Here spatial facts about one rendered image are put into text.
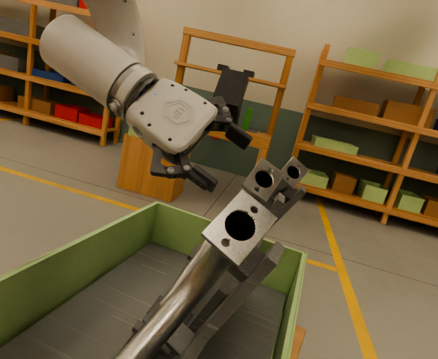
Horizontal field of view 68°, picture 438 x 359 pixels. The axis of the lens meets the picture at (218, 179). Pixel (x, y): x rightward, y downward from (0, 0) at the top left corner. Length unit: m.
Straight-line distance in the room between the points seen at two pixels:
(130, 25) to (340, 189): 4.70
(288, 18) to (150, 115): 5.21
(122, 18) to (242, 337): 0.60
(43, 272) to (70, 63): 0.33
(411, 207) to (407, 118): 1.26
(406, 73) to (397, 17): 0.98
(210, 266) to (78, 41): 0.35
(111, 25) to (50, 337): 0.52
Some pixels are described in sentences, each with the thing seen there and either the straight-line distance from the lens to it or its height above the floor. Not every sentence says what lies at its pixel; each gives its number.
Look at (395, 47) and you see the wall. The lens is 5.72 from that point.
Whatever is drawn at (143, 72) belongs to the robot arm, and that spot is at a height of 1.28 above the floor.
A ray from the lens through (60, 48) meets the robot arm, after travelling 0.53.
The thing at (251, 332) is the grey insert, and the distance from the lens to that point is 0.71.
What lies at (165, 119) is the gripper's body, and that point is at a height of 1.23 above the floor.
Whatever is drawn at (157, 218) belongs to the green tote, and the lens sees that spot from 0.91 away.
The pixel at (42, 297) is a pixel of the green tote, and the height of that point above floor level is 0.89.
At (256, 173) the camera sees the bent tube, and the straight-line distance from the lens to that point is 0.45.
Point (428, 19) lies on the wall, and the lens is 5.89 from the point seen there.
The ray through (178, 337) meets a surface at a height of 1.02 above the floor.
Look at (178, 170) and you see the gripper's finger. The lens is 0.44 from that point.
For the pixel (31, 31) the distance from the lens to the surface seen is 6.44.
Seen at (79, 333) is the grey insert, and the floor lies 0.85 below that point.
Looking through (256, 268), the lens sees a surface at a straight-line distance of 0.32.
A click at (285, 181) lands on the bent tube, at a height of 1.15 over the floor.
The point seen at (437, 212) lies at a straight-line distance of 5.56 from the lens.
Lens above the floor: 1.28
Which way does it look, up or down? 15 degrees down
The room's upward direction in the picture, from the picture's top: 13 degrees clockwise
